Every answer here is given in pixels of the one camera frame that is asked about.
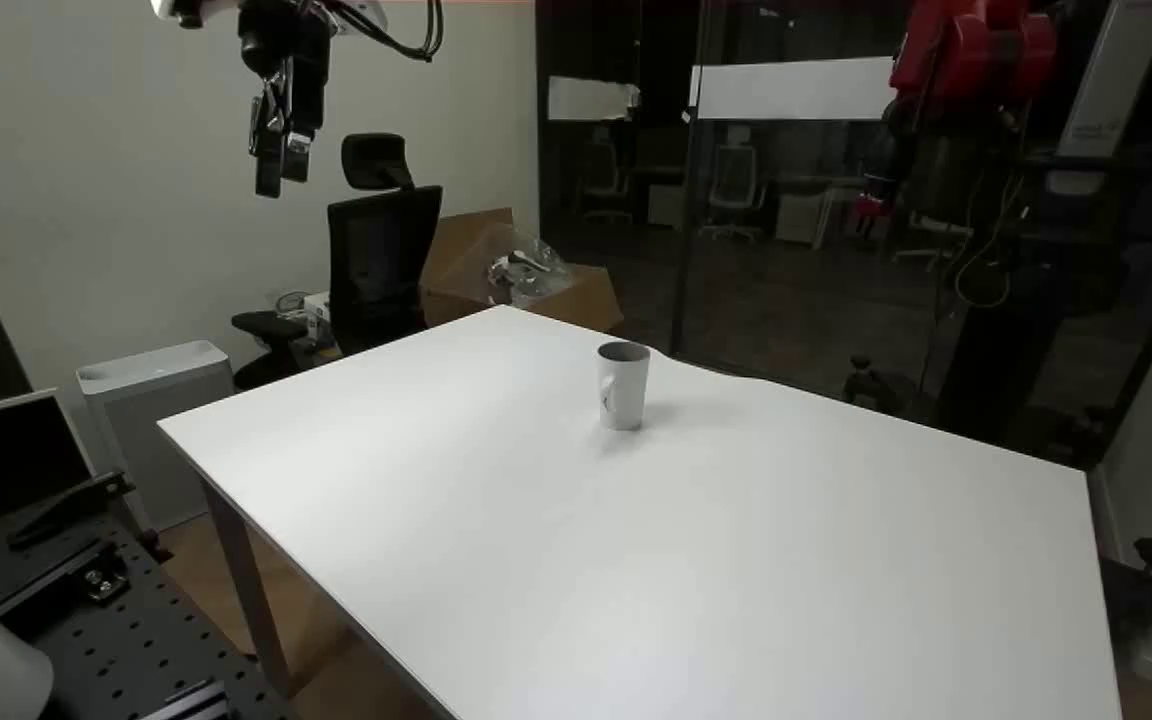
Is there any black perforated breadboard base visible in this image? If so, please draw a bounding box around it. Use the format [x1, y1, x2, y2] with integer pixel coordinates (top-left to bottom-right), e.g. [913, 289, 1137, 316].
[0, 517, 287, 720]

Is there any black laptop screen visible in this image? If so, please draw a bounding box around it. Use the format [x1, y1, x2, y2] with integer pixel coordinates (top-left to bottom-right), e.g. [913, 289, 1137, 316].
[0, 387, 99, 540]

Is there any black office chair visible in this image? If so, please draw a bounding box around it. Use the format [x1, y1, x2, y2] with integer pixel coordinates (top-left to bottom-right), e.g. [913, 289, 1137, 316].
[230, 130, 449, 393]

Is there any long white paper strip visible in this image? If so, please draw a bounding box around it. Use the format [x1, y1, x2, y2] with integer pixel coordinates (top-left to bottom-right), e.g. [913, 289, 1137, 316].
[686, 51, 902, 123]

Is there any white swivel office chair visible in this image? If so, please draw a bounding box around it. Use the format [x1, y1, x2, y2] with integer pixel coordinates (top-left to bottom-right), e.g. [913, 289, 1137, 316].
[703, 134, 769, 249]

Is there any closed brown cardboard box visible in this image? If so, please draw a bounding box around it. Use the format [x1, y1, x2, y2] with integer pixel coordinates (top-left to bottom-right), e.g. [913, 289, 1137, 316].
[417, 206, 630, 335]

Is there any white low cabinet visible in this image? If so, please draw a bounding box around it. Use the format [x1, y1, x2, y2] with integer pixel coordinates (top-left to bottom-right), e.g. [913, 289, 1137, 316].
[769, 186, 836, 252]

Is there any white ceramic mug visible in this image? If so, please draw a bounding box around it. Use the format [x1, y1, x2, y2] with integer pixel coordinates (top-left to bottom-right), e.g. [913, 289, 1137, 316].
[594, 335, 662, 435]

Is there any red humanoid robot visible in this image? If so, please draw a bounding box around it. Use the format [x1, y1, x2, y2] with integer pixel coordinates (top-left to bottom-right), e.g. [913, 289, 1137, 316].
[880, 0, 1134, 464]

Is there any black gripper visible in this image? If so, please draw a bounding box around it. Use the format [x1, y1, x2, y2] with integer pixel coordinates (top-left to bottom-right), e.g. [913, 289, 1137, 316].
[236, 0, 341, 206]

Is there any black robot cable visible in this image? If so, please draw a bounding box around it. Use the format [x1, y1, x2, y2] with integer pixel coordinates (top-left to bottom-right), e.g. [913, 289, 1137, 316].
[327, 0, 453, 67]

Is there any white table leg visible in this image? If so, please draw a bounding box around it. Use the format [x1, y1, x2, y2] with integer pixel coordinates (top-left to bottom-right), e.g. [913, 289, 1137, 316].
[200, 476, 299, 701]

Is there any crumpled clear plastic bag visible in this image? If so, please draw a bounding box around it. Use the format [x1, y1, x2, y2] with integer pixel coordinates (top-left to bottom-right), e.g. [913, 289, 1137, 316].
[486, 239, 581, 308]

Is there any short white paper strip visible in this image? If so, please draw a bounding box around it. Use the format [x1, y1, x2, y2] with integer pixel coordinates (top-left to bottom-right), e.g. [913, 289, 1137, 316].
[545, 71, 645, 123]

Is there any clear plastic bag on chair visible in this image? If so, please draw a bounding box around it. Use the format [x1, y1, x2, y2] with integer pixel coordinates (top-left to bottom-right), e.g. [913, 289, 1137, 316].
[268, 289, 335, 345]

